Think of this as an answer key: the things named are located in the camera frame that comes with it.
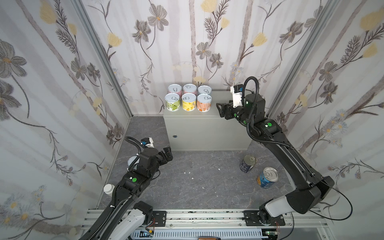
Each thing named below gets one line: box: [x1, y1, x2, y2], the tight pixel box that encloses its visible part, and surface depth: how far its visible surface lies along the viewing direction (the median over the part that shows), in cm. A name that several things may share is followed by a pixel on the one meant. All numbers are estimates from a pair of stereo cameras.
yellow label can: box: [181, 92, 197, 112], surface depth 75 cm
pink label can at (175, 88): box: [167, 83, 183, 97], surface depth 80 cm
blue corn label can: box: [256, 167, 279, 189], surface depth 81 cm
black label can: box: [239, 154, 257, 173], surface depth 86 cm
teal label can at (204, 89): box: [197, 85, 212, 96], surface depth 80 cm
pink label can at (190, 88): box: [182, 83, 198, 96], surface depth 80 cm
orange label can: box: [196, 93, 212, 113], surface depth 75 cm
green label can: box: [164, 92, 181, 112], surface depth 75 cm
